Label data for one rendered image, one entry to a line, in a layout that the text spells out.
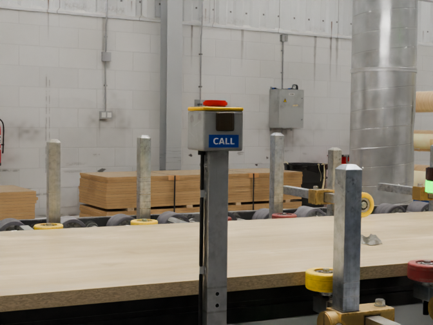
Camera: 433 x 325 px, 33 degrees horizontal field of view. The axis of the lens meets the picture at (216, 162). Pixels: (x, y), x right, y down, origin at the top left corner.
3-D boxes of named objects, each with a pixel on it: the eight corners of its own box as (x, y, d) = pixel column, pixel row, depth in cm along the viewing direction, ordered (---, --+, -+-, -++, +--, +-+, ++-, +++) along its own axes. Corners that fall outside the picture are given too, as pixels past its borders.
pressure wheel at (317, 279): (348, 323, 149) (349, 266, 148) (342, 333, 141) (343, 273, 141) (308, 319, 151) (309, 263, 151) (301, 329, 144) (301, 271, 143)
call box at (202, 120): (243, 155, 119) (243, 106, 118) (203, 155, 116) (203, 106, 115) (225, 153, 125) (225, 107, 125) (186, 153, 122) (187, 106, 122)
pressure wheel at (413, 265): (453, 316, 154) (455, 262, 154) (423, 320, 151) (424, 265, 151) (428, 308, 162) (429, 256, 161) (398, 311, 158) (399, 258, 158)
